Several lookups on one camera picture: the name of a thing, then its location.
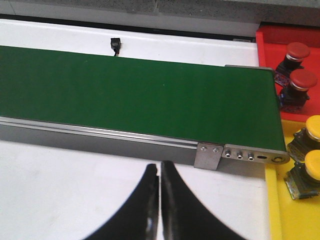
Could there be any grey stone counter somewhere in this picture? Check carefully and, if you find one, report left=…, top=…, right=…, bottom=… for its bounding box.
left=0, top=0, right=320, bottom=37

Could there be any yellow mushroom push button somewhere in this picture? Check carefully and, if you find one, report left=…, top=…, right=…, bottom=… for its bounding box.
left=284, top=149, right=320, bottom=200
left=287, top=115, right=320, bottom=163

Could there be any red plastic tray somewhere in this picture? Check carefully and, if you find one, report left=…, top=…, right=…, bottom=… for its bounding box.
left=255, top=24, right=320, bottom=122

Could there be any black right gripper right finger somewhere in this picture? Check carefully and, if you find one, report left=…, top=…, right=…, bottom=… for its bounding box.
left=161, top=161, right=243, bottom=240

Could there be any yellow plastic tray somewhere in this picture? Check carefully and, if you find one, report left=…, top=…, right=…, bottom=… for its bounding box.
left=265, top=120, right=320, bottom=240

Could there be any red mushroom push button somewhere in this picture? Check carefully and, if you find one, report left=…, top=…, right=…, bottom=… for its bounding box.
left=274, top=42, right=311, bottom=87
left=278, top=69, right=318, bottom=113

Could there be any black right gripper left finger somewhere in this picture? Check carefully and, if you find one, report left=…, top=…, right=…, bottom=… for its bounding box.
left=86, top=163, right=159, bottom=240

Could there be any green conveyor belt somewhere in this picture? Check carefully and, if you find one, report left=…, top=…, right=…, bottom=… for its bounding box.
left=0, top=46, right=290, bottom=170

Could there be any black sensor with cable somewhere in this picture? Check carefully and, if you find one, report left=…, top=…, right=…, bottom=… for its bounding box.
left=110, top=37, right=122, bottom=57

